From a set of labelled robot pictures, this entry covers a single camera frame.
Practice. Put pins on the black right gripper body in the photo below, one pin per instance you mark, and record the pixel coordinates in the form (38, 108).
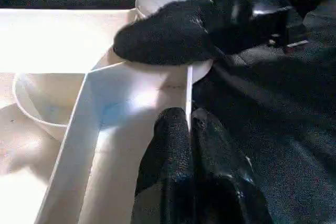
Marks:
(278, 9)

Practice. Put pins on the black plastic mat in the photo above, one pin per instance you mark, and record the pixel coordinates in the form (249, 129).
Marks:
(283, 119)

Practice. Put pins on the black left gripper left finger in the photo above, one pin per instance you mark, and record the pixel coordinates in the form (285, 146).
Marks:
(168, 171)

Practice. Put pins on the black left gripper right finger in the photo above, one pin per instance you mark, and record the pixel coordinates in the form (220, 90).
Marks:
(226, 177)

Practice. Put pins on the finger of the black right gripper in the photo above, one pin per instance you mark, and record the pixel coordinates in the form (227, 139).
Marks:
(173, 35)

